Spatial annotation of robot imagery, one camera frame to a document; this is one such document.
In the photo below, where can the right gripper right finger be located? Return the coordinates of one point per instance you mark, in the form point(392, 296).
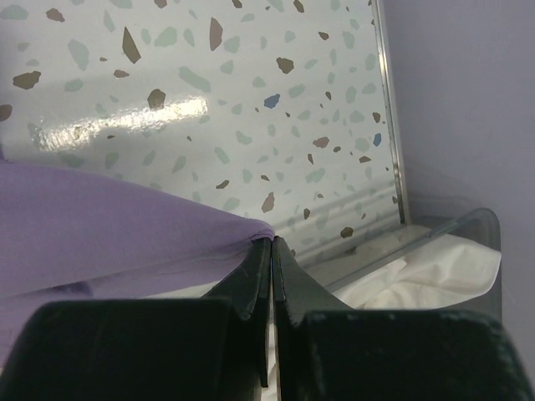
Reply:
point(329, 351)

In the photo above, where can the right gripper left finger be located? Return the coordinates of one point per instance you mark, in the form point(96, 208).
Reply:
point(212, 347)

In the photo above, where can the purple t-shirt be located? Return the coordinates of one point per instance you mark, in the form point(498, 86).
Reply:
point(70, 235)

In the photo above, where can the white t-shirt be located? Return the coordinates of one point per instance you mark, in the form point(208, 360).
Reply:
point(296, 293)

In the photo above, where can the clear plastic bin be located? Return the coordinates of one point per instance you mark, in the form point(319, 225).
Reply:
point(434, 263)

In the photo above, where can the aluminium rail frame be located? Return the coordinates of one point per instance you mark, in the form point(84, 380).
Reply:
point(381, 34)

